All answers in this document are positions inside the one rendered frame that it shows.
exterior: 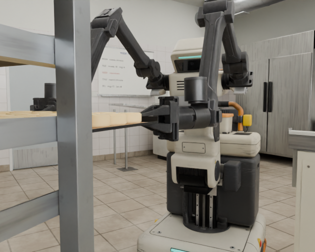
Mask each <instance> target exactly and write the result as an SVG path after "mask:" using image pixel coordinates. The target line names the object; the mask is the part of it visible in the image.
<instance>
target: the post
mask: <svg viewBox="0 0 315 252"><path fill-rule="evenodd" d="M53 4H54V41H55V78H56V116H57V153H58V191H59V228H60V252H95V249H94V191H93V134H92V76H91V19H90V0H53Z"/></svg>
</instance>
